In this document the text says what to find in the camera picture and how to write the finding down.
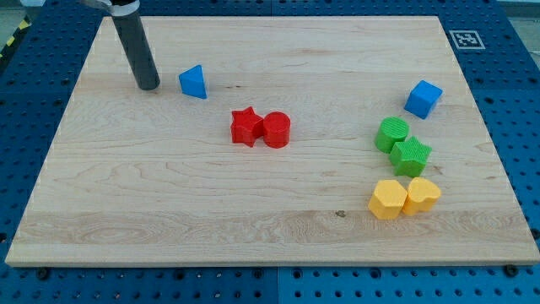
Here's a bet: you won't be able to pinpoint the green star block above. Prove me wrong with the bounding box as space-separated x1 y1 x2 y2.
389 136 432 177

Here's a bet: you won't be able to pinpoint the red star block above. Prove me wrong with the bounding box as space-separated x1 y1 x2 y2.
230 106 263 147

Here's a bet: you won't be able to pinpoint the blue triangle block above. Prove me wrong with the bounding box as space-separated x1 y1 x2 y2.
179 65 208 99

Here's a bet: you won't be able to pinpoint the yellow heart block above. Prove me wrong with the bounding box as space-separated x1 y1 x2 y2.
402 177 442 215

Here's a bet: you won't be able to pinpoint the green cylinder block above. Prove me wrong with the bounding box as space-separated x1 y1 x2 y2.
374 117 409 154

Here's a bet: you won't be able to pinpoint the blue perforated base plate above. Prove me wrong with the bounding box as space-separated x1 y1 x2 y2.
1 1 539 303

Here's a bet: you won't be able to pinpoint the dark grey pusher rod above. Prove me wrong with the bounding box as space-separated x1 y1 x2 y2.
80 0 160 90

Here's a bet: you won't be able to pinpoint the light wooden board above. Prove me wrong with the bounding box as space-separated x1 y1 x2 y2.
6 16 539 268

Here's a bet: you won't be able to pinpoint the red cylinder block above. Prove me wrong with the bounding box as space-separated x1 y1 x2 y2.
263 111 291 149

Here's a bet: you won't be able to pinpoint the yellow hexagon block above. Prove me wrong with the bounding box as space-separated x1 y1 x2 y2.
368 180 408 220

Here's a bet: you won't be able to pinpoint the white fiducial marker tag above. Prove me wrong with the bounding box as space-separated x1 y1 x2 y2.
449 30 485 50

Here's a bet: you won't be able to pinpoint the blue cube block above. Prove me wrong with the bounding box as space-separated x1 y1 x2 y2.
404 80 443 119

